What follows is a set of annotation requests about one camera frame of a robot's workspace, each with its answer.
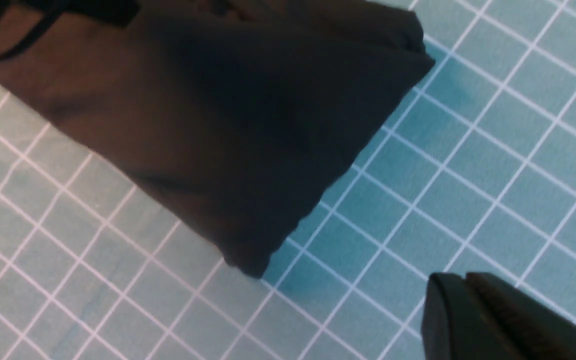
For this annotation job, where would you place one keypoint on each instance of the dark gray long-sleeved shirt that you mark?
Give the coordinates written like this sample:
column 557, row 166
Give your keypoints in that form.
column 235, row 115

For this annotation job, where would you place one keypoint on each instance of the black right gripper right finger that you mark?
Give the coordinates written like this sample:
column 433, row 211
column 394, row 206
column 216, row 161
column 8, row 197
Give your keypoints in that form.
column 538, row 332

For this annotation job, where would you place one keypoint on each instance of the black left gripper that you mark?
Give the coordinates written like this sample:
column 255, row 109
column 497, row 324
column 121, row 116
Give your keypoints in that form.
column 118, row 13

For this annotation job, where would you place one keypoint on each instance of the green checkered tablecloth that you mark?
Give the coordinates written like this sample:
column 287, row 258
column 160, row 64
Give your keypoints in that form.
column 474, row 172

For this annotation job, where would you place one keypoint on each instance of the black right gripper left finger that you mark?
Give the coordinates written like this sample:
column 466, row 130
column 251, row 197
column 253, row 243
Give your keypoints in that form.
column 456, row 325

